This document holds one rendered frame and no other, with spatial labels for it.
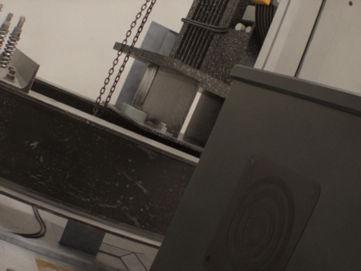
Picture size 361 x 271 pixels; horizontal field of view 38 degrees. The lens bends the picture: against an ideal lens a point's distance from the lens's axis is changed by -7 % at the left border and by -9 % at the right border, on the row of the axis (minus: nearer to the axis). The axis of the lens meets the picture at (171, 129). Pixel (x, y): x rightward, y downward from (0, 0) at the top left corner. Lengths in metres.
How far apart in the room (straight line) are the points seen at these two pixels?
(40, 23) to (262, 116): 3.59
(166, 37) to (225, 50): 0.51
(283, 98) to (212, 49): 1.51
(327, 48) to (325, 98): 0.36
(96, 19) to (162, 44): 1.78
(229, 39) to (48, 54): 2.31
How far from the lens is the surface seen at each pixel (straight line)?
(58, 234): 2.62
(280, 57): 0.79
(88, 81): 4.18
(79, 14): 4.14
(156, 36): 2.42
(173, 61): 1.76
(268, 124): 0.56
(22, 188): 1.41
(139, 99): 1.93
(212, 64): 2.01
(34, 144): 1.38
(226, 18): 2.06
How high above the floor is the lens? 0.77
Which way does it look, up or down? 2 degrees down
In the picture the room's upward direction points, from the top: 23 degrees clockwise
